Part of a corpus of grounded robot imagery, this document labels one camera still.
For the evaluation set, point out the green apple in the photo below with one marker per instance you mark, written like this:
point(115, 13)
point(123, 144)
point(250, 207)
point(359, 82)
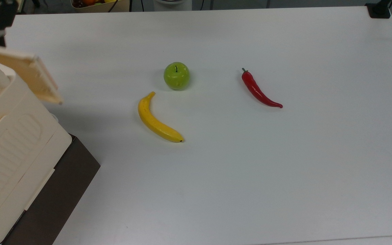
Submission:
point(176, 76)

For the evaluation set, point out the yellow banana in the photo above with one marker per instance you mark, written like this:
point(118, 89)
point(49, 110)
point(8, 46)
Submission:
point(153, 122)

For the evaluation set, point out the dark brown wooden box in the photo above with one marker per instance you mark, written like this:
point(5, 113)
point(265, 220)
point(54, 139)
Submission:
point(63, 183)

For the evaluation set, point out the white round bin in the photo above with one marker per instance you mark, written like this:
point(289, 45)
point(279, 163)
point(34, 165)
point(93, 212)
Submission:
point(172, 4)

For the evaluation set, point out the fruit basket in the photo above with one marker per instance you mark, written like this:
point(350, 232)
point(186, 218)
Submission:
point(97, 5)

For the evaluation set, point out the red chili pepper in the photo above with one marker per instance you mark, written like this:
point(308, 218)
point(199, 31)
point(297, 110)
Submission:
point(255, 90)

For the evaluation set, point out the cream cabinet door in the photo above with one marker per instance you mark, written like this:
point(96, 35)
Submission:
point(29, 73)

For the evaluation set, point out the black table clamp mount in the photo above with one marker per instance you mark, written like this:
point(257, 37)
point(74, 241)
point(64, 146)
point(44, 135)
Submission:
point(379, 10)

